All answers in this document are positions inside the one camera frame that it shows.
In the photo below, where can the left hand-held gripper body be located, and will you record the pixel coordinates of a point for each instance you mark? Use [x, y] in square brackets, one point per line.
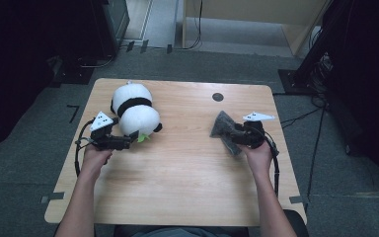
[103, 138]

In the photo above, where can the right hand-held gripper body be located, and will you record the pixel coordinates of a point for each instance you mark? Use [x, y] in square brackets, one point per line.
[253, 133]

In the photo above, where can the grey cloth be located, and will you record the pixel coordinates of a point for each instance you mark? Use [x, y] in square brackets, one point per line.
[223, 126]

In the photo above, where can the panda plush toy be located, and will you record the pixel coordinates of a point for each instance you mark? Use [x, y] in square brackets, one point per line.
[135, 108]

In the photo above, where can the person's left hand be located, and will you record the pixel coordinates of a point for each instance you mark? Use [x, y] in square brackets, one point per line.
[95, 161]

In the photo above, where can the person's right hand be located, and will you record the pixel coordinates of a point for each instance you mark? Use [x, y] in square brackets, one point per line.
[260, 161]

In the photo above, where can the black chair armrest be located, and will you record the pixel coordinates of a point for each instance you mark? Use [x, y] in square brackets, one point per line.
[299, 222]

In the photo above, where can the black metal stand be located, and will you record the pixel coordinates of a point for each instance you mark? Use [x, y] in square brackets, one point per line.
[312, 49]

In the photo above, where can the person's dark clothing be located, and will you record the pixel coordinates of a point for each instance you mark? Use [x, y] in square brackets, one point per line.
[177, 232]

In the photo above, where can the dark curtain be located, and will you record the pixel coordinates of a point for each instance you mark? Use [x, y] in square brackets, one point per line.
[368, 82]
[19, 65]

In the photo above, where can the black cabinet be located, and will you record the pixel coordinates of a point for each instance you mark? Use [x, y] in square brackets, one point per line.
[112, 26]

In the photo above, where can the light wooden furniture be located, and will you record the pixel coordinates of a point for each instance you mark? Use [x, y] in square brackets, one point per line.
[260, 10]

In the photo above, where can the black floor base plate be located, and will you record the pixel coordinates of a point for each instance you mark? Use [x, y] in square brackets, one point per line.
[74, 74]

